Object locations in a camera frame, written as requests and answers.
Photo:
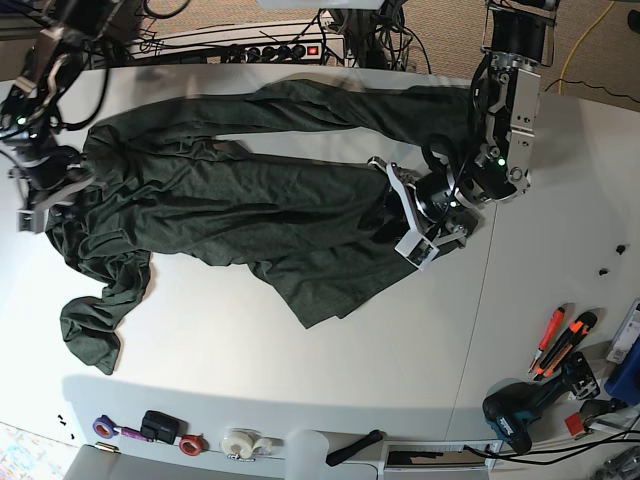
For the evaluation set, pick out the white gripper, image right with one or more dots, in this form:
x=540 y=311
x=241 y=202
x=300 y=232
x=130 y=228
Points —
x=437 y=223

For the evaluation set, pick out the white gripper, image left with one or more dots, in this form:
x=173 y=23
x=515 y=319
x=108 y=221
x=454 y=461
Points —
x=37 y=201

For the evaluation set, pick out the dark green t-shirt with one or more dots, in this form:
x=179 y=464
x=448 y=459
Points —
x=317 y=232

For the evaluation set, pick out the orange black utility knife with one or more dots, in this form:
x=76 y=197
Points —
x=569 y=339

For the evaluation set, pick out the purple tape roll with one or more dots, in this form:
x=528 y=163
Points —
x=104 y=427

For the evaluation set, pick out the white plastic cup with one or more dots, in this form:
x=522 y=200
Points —
x=305 y=455

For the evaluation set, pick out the red square tag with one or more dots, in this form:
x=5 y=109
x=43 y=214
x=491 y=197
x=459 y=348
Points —
x=574 y=424

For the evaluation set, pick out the blue box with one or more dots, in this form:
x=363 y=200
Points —
x=623 y=383

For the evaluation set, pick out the red tape roll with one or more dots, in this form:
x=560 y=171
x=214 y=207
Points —
x=191 y=445

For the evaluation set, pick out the teal black cordless drill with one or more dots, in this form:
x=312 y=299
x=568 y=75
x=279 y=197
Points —
x=511 y=410

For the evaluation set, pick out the black power strip red switch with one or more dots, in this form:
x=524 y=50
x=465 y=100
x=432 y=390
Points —
x=299 y=53

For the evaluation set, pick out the black action camera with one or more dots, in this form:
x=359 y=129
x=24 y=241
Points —
x=157 y=426

